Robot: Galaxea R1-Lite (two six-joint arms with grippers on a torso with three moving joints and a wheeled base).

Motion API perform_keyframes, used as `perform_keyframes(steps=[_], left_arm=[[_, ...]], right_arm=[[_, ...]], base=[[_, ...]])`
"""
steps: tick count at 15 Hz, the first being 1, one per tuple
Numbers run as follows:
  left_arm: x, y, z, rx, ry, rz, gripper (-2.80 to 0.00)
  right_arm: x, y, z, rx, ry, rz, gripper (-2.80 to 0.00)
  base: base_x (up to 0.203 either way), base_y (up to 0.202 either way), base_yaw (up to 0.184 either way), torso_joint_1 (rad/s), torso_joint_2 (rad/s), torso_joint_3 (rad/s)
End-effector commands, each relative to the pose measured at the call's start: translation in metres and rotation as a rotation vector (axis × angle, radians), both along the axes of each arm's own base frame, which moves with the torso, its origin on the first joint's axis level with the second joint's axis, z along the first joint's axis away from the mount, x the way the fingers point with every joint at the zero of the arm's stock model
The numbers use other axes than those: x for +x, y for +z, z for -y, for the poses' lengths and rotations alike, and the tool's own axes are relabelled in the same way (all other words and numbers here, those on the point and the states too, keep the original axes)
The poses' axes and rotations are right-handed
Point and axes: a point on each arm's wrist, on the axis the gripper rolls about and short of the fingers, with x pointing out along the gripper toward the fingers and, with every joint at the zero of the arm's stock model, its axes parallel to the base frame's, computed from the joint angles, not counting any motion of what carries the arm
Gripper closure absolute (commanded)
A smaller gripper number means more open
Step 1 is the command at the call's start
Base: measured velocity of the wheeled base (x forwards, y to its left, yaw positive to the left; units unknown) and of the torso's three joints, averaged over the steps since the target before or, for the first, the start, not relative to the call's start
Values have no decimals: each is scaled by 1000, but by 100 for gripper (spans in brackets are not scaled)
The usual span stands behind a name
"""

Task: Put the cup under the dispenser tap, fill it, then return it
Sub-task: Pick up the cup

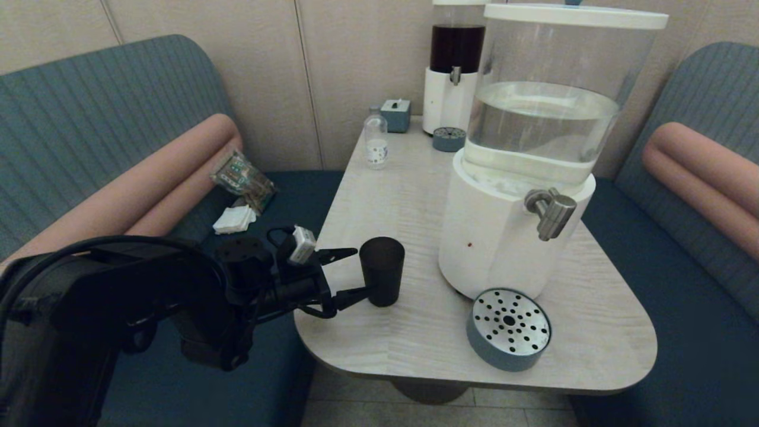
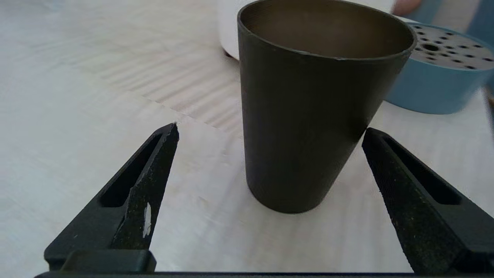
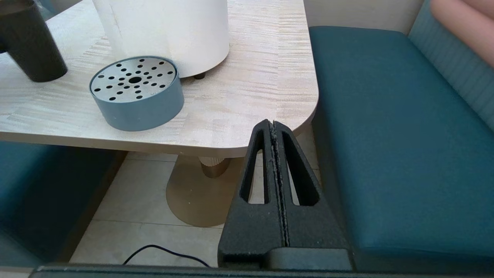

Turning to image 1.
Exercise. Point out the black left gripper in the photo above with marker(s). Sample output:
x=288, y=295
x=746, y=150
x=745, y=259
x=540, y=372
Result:
x=302, y=286

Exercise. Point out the white paper napkins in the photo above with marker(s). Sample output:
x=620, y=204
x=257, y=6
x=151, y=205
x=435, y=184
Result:
x=234, y=219

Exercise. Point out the small silver metal tap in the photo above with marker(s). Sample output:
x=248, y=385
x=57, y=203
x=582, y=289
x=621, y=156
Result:
x=455, y=76

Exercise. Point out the large white dispenser lid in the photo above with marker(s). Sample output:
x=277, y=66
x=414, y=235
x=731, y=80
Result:
x=572, y=16

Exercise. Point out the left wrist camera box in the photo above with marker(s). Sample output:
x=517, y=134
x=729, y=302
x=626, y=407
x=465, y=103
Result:
x=302, y=244

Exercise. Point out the black plastic cup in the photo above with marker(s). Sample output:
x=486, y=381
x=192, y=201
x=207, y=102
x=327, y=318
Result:
x=382, y=273

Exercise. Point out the clear plastic bottle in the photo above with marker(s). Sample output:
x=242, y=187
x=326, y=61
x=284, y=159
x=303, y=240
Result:
x=376, y=144

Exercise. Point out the clear snack packet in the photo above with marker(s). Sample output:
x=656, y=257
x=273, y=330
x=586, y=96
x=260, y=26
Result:
x=242, y=177

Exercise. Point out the small white dispenser lid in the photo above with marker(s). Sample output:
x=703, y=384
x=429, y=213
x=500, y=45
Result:
x=456, y=3

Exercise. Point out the dark table pedestal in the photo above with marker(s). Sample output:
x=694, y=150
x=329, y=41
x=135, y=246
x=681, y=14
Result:
x=430, y=392

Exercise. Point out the small blue drip tray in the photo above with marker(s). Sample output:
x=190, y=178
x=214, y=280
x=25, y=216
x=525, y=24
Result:
x=449, y=140

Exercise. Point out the large silver metal tap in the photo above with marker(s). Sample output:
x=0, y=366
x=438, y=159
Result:
x=552, y=213

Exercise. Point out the clear water dispenser white base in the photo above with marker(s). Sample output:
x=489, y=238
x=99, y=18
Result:
x=492, y=237

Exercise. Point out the small blue box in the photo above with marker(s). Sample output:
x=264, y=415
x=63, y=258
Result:
x=396, y=116

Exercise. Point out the dark drink dispenser white base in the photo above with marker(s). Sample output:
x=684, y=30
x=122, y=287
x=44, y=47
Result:
x=445, y=99

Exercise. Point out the large blue drip tray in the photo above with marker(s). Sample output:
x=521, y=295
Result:
x=509, y=329

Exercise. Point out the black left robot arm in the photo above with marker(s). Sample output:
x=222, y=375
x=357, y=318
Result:
x=89, y=308

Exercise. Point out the teal upholstered bench sofa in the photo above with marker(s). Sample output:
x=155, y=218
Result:
x=699, y=332
x=89, y=107

